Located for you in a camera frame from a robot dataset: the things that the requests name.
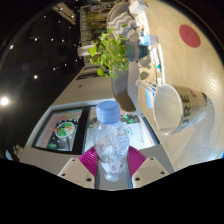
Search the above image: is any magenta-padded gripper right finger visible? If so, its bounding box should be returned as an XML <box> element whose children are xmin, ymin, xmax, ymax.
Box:
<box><xmin>126</xmin><ymin>145</ymin><xmax>170</xmax><ymax>190</ymax></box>

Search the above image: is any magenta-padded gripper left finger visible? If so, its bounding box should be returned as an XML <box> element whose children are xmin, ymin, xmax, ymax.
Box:
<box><xmin>57</xmin><ymin>146</ymin><xmax>99</xmax><ymax>190</ymax></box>

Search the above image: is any clear blue-capped water bottle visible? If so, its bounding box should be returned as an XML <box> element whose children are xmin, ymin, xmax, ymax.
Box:
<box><xmin>93</xmin><ymin>100</ymin><xmax>131</xmax><ymax>183</ymax></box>

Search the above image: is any window with festive stickers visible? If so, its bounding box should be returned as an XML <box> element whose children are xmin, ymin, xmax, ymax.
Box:
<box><xmin>31</xmin><ymin>104</ymin><xmax>161</xmax><ymax>156</ymax></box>

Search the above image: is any flat blue white box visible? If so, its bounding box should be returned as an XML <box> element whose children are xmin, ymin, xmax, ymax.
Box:
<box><xmin>144</xmin><ymin>89</ymin><xmax>156</xmax><ymax>109</ymax></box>

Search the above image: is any white printed mug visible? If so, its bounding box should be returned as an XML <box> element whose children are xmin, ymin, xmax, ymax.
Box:
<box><xmin>152</xmin><ymin>83</ymin><xmax>209</xmax><ymax>136</ymax></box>

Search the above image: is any grey curved sofa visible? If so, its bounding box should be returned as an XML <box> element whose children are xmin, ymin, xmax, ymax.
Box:
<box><xmin>106</xmin><ymin>1</ymin><xmax>139</xmax><ymax>113</ymax></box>

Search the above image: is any group of ceiling lights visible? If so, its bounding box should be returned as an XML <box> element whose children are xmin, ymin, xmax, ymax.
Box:
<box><xmin>0</xmin><ymin>4</ymin><xmax>78</xmax><ymax>108</ymax></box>

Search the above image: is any brown paper sheet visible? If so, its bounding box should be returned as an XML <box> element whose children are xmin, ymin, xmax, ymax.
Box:
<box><xmin>136</xmin><ymin>56</ymin><xmax>156</xmax><ymax>83</ymax></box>

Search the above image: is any white tube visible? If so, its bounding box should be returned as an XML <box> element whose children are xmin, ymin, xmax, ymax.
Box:
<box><xmin>150</xmin><ymin>44</ymin><xmax>166</xmax><ymax>87</ymax></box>

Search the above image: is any green potted plant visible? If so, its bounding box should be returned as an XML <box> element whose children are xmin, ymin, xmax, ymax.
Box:
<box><xmin>87</xmin><ymin>23</ymin><xmax>149</xmax><ymax>80</ymax></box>

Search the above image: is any flat round red coaster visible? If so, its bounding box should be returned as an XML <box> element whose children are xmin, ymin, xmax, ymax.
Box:
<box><xmin>178</xmin><ymin>24</ymin><xmax>202</xmax><ymax>48</ymax></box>

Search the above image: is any printed paper sheet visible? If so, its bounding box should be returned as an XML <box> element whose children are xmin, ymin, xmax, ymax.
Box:
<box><xmin>138</xmin><ymin>13</ymin><xmax>151</xmax><ymax>38</ymax></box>

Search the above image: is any grey chevron cushion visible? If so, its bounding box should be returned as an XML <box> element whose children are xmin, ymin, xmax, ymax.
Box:
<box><xmin>109</xmin><ymin>9</ymin><xmax>138</xmax><ymax>39</ymax></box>

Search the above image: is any white orange carton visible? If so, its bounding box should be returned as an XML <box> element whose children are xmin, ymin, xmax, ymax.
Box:
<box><xmin>128</xmin><ymin>0</ymin><xmax>149</xmax><ymax>15</ymax></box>

